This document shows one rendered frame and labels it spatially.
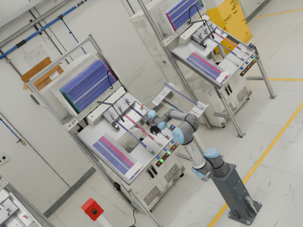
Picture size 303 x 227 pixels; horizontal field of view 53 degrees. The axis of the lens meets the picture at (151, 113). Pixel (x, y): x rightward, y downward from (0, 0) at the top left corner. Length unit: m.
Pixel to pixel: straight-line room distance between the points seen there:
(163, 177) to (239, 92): 1.53
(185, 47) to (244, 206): 1.87
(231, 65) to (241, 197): 1.53
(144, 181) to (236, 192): 1.06
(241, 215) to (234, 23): 3.74
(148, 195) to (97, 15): 2.73
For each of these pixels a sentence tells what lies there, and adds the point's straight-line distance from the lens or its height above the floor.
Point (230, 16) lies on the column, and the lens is 5.73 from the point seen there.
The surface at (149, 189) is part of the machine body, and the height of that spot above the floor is 0.26.
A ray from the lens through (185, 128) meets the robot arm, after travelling 2.18.
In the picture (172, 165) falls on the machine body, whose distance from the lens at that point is 3.52.
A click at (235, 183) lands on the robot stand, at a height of 0.41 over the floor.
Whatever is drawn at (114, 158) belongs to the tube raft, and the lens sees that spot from 2.93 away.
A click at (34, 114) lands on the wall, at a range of 4.43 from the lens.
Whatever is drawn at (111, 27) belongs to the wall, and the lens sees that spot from 4.86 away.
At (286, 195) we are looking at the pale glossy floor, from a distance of 3.04.
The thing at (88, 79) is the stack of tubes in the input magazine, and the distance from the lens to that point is 3.01.
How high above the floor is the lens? 2.31
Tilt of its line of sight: 26 degrees down
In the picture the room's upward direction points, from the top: 33 degrees counter-clockwise
